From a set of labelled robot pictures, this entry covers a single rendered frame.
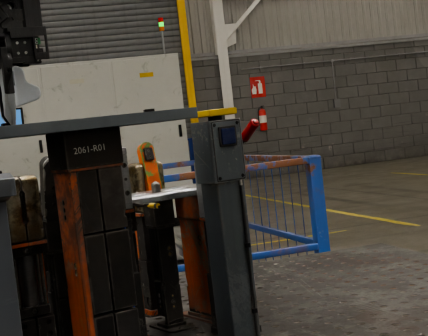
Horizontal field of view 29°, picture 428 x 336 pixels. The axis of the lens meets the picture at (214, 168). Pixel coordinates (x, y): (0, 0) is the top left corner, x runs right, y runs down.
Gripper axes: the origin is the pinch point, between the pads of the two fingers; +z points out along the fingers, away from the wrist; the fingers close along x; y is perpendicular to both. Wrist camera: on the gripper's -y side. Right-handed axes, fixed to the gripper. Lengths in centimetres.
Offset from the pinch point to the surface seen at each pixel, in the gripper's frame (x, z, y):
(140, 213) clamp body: 50, 23, 39
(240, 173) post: -0.4, 13.8, 40.2
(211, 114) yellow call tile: -0.5, 2.8, 35.8
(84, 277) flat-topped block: -4.1, 26.4, 8.3
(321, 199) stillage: 175, 43, 170
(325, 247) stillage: 175, 64, 169
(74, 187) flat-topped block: -4.0, 11.9, 8.4
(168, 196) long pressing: 26.9, 18.4, 37.0
